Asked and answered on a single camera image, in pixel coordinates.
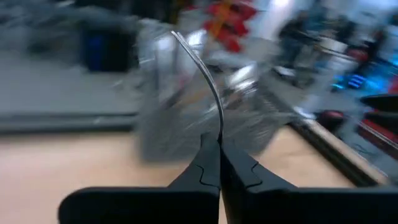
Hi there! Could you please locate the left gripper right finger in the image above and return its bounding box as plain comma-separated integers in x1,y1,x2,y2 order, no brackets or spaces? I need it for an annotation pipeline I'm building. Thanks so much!
220,138,398,224

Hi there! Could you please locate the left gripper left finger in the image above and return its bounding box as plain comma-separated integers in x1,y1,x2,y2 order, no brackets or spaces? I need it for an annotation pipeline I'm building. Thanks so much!
58,133,222,224

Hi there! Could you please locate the grey mesh cutlery basket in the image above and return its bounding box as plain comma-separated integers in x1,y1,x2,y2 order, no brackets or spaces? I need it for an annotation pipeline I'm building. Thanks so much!
136,18,295,163

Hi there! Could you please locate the black and blue box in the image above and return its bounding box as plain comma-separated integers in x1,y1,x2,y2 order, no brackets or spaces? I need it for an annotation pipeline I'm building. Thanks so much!
78,27,138,73

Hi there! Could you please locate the red plastic bin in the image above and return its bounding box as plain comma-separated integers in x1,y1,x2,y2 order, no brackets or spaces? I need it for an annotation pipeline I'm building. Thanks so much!
201,0,259,54

